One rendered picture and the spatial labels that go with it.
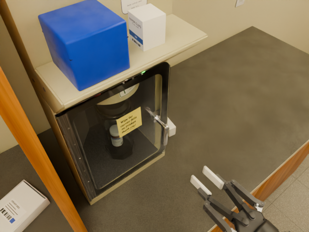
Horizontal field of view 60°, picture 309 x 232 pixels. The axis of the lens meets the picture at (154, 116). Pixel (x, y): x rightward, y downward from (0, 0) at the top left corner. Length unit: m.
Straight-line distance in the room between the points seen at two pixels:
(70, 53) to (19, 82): 0.67
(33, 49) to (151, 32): 0.20
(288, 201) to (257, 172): 1.14
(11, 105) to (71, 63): 0.10
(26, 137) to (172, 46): 0.30
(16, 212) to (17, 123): 0.56
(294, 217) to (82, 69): 1.91
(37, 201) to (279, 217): 1.60
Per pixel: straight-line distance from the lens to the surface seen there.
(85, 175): 0.78
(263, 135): 1.18
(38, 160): 0.53
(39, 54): 0.51
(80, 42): 0.40
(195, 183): 0.75
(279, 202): 2.16
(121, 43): 0.44
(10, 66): 1.02
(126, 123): 0.72
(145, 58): 0.50
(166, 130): 0.77
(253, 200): 0.75
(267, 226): 0.71
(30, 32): 0.49
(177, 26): 0.59
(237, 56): 1.55
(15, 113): 0.44
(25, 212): 0.97
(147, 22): 0.49
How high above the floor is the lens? 1.80
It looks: 48 degrees down
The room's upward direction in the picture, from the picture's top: straight up
